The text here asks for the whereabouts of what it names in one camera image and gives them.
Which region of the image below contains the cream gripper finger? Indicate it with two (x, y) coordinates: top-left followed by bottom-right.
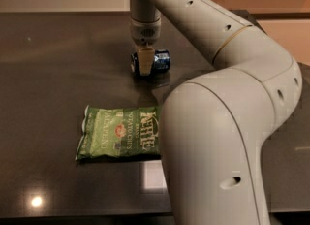
(137, 45), (155, 76)

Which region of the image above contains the blue pepsi can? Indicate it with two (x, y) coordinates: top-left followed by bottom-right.
(131, 49), (171, 75)

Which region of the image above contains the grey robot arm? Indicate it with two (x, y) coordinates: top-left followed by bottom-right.
(141, 0), (302, 225)

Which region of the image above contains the green kettle chips bag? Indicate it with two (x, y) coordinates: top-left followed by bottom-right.
(76, 106), (161, 160)

